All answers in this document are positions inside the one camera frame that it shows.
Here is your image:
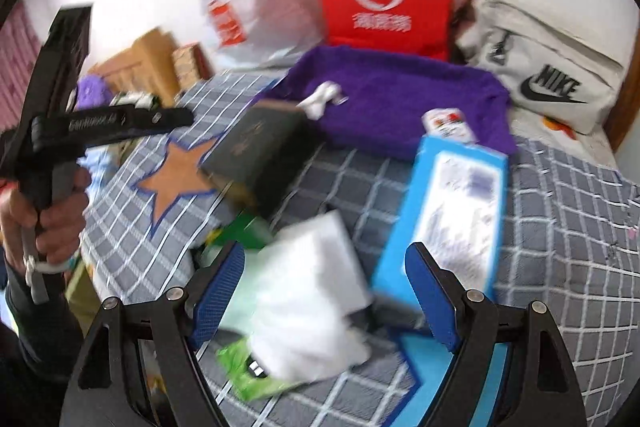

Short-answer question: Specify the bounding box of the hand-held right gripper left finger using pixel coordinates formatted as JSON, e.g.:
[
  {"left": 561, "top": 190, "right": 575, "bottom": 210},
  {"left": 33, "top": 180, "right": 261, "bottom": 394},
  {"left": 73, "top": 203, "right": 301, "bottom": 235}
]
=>
[{"left": 60, "top": 242, "right": 246, "bottom": 427}]

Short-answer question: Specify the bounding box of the light blue cloth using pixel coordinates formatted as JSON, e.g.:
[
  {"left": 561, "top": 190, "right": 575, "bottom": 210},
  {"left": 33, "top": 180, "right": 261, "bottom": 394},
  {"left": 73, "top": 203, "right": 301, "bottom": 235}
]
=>
[{"left": 85, "top": 147, "right": 121, "bottom": 188}]

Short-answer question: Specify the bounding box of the wooden headboard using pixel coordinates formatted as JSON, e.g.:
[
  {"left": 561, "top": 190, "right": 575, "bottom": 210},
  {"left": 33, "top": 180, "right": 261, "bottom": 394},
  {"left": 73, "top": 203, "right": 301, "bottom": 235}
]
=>
[{"left": 90, "top": 27, "right": 181, "bottom": 108}]

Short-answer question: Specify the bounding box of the grey checkered bed sheet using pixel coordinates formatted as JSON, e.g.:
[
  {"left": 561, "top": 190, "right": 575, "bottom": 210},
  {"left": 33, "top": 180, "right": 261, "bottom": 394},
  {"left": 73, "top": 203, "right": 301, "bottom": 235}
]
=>
[{"left": 80, "top": 72, "right": 640, "bottom": 427}]

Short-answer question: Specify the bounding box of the blue box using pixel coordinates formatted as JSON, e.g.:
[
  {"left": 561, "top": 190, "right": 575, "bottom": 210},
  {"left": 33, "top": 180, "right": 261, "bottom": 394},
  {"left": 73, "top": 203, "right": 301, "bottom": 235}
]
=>
[{"left": 370, "top": 134, "right": 508, "bottom": 323}]

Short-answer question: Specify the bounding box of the brown patterned box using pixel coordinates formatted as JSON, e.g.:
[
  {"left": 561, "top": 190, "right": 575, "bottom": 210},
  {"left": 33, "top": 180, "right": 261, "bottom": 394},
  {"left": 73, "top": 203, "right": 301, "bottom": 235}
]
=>
[{"left": 172, "top": 42, "right": 211, "bottom": 82}]

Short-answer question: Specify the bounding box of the person's left hand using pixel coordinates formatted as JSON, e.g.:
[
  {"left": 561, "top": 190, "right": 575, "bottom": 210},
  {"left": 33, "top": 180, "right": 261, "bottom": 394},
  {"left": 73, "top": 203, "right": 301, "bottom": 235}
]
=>
[{"left": 0, "top": 166, "right": 94, "bottom": 275}]

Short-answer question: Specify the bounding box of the purple plush toy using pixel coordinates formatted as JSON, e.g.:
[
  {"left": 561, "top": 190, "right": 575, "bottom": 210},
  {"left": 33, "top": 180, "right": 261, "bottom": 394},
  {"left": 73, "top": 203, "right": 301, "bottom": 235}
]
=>
[{"left": 75, "top": 74, "right": 113, "bottom": 110}]

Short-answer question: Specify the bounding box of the white spotted plush toy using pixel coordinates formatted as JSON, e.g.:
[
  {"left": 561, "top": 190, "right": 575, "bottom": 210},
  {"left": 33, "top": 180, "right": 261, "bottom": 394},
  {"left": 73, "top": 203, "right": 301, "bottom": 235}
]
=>
[{"left": 112, "top": 91, "right": 161, "bottom": 112}]

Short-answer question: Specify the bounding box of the person's left forearm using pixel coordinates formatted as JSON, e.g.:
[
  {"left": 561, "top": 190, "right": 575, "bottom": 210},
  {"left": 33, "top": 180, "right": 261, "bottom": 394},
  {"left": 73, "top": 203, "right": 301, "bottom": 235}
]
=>
[{"left": 0, "top": 252, "right": 103, "bottom": 427}]

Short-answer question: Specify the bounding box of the small white snack packet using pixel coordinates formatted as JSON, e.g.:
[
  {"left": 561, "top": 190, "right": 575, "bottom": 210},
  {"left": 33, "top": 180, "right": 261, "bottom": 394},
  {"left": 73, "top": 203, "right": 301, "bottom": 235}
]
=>
[{"left": 422, "top": 108, "right": 476, "bottom": 142}]

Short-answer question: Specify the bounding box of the white shoulder bag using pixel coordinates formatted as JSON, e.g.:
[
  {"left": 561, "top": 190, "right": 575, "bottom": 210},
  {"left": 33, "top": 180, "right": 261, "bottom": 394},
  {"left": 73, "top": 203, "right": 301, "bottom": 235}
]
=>
[{"left": 452, "top": 0, "right": 628, "bottom": 135}]

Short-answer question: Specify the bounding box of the dark green box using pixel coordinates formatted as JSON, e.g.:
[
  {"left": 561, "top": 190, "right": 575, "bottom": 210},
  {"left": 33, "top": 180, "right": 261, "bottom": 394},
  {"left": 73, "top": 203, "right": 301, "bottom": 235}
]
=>
[{"left": 200, "top": 99, "right": 321, "bottom": 220}]

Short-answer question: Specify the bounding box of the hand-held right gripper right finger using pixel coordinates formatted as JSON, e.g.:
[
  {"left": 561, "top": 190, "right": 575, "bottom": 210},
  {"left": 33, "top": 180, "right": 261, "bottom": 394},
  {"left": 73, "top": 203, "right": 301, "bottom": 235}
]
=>
[{"left": 404, "top": 242, "right": 588, "bottom": 427}]

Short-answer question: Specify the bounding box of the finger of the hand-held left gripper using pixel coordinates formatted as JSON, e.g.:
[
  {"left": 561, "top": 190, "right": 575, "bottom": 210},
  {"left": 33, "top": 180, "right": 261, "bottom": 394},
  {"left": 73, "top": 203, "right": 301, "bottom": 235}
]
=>
[{"left": 32, "top": 107, "right": 195, "bottom": 152}]

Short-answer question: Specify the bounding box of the brown wooden board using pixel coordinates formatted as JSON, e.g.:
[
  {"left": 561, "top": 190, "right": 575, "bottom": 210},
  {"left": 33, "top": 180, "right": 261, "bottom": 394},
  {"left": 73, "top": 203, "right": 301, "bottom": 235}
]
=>
[{"left": 602, "top": 57, "right": 640, "bottom": 168}]

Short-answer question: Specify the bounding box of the white tissue pack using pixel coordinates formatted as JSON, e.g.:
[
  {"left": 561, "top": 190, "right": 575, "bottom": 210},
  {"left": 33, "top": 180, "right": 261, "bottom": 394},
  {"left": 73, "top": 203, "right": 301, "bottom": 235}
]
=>
[{"left": 220, "top": 252, "right": 373, "bottom": 383}]

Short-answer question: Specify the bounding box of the pink patterned curtain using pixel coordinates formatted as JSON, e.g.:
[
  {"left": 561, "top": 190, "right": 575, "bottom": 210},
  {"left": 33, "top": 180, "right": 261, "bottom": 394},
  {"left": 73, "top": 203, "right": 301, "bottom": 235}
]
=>
[{"left": 0, "top": 2, "right": 46, "bottom": 132}]

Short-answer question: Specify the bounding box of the purple fluffy cloth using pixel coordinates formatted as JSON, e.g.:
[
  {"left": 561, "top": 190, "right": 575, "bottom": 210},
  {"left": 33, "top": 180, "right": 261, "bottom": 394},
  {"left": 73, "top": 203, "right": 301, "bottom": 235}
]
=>
[{"left": 272, "top": 46, "right": 518, "bottom": 158}]

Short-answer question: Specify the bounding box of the white orange printed cloth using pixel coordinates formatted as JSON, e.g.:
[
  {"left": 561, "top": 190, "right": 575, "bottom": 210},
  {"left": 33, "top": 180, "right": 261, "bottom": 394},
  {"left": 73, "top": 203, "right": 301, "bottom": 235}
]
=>
[{"left": 510, "top": 107, "right": 618, "bottom": 168}]

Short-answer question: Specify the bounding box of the lime green packet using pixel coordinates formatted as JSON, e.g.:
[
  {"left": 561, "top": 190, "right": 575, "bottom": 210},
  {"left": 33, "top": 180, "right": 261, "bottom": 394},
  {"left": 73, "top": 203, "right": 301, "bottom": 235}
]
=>
[{"left": 217, "top": 339, "right": 301, "bottom": 403}]

